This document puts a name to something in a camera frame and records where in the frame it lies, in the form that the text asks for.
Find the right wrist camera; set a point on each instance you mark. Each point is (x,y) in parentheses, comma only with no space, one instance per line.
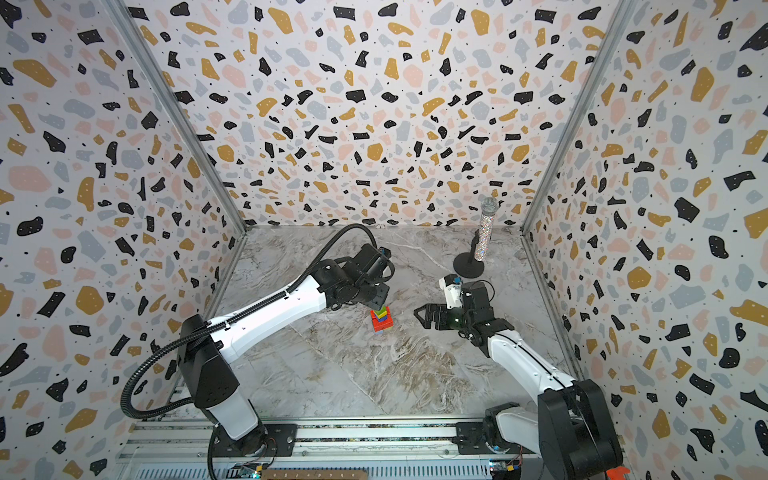
(451,286)

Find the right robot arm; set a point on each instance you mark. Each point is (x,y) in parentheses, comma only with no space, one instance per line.
(571,428)

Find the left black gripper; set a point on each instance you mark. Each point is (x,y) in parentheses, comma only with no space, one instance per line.
(379,302)

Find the wooden strip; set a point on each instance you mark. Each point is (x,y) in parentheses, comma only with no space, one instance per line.
(314,474)

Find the aluminium mounting rail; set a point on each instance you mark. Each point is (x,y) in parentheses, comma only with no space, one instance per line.
(408,447)

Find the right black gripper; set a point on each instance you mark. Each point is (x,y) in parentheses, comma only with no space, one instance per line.
(444,318)

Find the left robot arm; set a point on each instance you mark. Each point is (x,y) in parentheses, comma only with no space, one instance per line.
(205,364)

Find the red block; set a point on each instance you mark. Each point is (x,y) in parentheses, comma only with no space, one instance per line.
(381,323)

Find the red clamp handle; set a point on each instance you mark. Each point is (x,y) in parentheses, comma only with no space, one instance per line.
(618,473)

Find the glitter microphone on stand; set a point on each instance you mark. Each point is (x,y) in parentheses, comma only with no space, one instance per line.
(471,264)

